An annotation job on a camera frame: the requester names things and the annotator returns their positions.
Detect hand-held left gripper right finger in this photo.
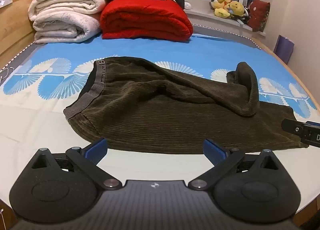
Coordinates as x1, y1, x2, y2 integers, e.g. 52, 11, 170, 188
187, 138, 280, 191

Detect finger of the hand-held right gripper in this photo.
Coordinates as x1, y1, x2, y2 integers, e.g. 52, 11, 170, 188
281, 118, 320, 136

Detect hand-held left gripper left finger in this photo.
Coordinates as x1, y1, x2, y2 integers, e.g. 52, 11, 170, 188
31, 138, 123, 190

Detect dark olive corduroy pants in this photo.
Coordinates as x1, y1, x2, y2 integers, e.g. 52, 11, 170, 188
63, 56, 310, 155

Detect purple bag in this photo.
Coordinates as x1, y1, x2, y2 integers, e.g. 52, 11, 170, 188
273, 35, 295, 65

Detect blue and white bed sheet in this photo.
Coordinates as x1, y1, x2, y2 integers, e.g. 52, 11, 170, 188
0, 32, 320, 217

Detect dark red cushion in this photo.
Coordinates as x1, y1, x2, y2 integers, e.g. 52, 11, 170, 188
247, 0, 271, 32

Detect grey trimmed mattress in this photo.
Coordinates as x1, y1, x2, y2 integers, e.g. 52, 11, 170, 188
0, 23, 262, 87

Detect white patterned folded quilt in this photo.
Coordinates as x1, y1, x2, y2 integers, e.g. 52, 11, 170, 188
32, 10, 102, 44

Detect yellow plush toy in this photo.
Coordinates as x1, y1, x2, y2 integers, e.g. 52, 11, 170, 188
228, 1, 246, 19
211, 0, 232, 19

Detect window sill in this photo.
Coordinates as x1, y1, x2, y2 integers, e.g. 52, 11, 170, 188
184, 0, 266, 43

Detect red folded blanket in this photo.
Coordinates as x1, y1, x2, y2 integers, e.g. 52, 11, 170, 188
100, 0, 194, 41

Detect wooden headboard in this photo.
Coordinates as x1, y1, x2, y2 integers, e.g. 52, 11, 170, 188
0, 0, 52, 66

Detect cream folded quilt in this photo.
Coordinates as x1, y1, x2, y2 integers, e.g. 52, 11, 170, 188
27, 0, 109, 21

